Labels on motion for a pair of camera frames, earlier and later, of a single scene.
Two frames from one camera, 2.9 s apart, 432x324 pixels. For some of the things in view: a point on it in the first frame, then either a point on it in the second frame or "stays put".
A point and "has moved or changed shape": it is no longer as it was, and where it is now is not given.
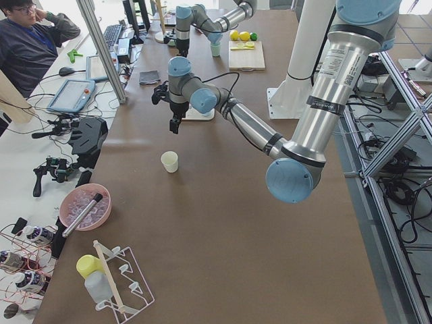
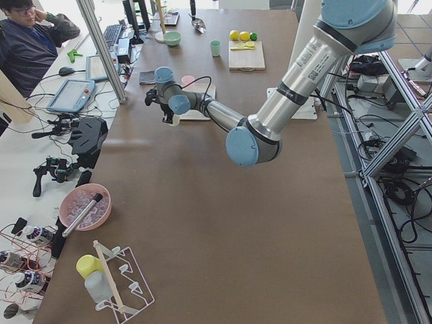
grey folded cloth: (149, 77) stays put
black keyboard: (111, 34) stays put
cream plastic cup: (169, 159) has moved or changed shape
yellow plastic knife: (244, 48) stays put
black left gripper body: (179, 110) -> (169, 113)
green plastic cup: (216, 48) stays put
